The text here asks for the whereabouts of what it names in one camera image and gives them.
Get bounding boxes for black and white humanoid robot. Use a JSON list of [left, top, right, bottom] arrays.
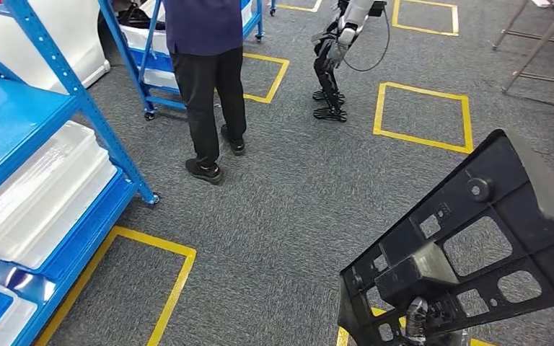
[[311, 0, 391, 123]]

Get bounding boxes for translucent plastic bin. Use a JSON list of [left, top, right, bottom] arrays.
[[0, 296, 39, 346], [16, 159, 118, 271], [0, 120, 110, 252]]

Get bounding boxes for blue wheeled shelf rack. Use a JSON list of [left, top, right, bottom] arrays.
[[96, 0, 278, 121]]

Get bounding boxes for black plastic panel part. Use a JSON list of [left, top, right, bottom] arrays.
[[336, 128, 554, 346]]

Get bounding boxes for black parts pile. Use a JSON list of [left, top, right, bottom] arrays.
[[115, 1, 167, 31]]

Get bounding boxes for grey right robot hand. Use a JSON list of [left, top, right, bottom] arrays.
[[403, 296, 450, 346]]

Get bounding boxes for person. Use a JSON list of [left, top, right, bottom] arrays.
[[162, 0, 248, 186]]

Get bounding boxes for white car with red stripe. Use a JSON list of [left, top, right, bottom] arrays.
[[0, 0, 112, 95]]

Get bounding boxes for blue metal shelf rack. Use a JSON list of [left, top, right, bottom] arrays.
[[0, 0, 161, 346]]

